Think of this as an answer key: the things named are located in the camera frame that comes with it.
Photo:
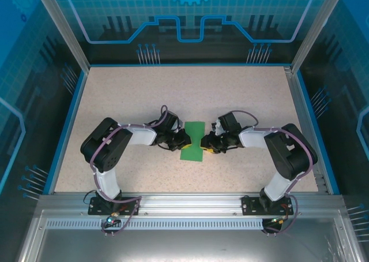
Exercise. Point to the green square paper sheet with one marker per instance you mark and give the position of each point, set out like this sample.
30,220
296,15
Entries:
196,152

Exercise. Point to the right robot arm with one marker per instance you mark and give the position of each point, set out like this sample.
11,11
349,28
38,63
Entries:
291,152

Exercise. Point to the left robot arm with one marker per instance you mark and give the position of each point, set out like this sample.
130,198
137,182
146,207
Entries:
105,149

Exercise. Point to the blue table edge trim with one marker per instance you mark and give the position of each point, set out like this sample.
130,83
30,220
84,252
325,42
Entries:
73,115
310,109

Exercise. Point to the aluminium mounting rail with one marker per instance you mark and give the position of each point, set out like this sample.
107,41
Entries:
187,204

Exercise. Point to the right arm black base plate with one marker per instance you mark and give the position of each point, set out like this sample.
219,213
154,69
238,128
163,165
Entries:
250,207

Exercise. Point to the aluminium side rail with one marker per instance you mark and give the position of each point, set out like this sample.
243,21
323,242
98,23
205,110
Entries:
299,106

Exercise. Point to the aluminium tray frame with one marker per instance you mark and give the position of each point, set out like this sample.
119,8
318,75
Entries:
184,244

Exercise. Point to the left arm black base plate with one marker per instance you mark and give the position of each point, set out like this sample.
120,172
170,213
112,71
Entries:
95,208

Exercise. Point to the aluminium frame post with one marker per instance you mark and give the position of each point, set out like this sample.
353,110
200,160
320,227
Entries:
317,28
62,28

